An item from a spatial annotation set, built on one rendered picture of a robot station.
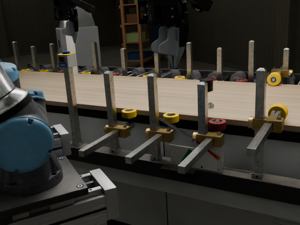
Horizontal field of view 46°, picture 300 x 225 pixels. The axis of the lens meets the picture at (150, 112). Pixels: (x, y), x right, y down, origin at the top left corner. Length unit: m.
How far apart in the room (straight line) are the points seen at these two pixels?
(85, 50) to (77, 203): 6.82
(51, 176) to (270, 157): 1.18
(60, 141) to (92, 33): 6.36
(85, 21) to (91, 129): 5.56
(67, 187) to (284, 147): 1.16
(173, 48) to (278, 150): 1.12
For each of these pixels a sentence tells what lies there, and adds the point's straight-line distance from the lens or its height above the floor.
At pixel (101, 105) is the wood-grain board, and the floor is 0.90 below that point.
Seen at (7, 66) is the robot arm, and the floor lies 1.26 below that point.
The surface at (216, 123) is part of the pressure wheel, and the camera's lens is 1.65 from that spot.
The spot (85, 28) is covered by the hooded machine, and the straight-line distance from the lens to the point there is 7.63.
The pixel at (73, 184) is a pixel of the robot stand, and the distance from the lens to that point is 0.90.
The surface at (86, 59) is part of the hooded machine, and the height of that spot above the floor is 0.41.
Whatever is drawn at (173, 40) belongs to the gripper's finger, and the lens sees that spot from 0.77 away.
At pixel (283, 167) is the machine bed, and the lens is 1.83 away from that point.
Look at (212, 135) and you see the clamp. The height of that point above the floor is 0.87.
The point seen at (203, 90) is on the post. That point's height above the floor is 1.07.
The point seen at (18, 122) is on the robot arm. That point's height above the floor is 1.25.
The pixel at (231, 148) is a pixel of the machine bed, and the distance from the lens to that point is 1.85.
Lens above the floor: 1.44
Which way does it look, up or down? 17 degrees down
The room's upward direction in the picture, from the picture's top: 3 degrees counter-clockwise
